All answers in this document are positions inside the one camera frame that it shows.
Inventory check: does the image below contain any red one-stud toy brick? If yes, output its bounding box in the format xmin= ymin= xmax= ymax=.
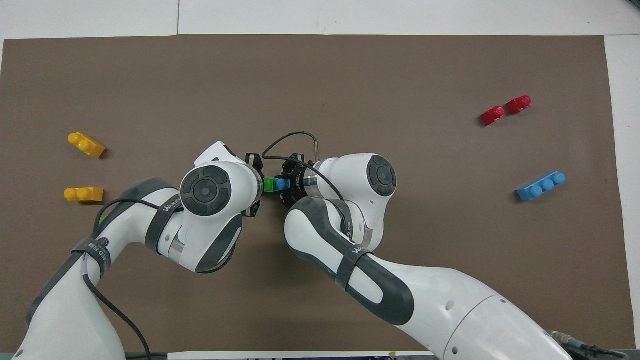
xmin=506 ymin=95 xmax=532 ymax=115
xmin=480 ymin=105 xmax=506 ymax=127

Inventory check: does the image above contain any brown table mat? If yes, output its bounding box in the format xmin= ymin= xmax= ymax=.
xmin=0 ymin=34 xmax=637 ymax=353

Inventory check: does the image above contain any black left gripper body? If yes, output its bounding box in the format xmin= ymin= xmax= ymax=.
xmin=242 ymin=152 xmax=266 ymax=218

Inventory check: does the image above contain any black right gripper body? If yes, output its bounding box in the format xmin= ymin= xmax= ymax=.
xmin=277 ymin=153 xmax=313 ymax=209

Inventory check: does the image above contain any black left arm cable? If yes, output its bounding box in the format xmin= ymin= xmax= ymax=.
xmin=81 ymin=199 xmax=173 ymax=360

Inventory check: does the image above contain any yellow two-stud toy brick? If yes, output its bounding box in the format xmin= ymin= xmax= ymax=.
xmin=68 ymin=131 xmax=106 ymax=159
xmin=64 ymin=187 xmax=104 ymax=203

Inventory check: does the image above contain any black right base cable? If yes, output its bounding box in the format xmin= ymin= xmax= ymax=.
xmin=547 ymin=330 xmax=628 ymax=359

